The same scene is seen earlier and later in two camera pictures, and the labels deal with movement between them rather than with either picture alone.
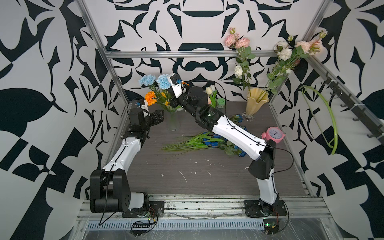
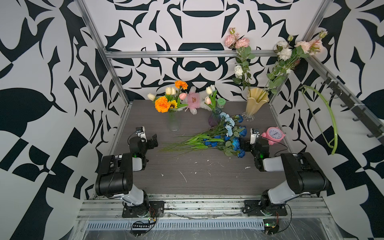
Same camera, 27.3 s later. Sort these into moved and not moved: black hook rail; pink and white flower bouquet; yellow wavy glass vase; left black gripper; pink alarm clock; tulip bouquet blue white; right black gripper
Moved: left black gripper; right black gripper
Not moved: yellow wavy glass vase; tulip bouquet blue white; black hook rail; pink and white flower bouquet; pink alarm clock
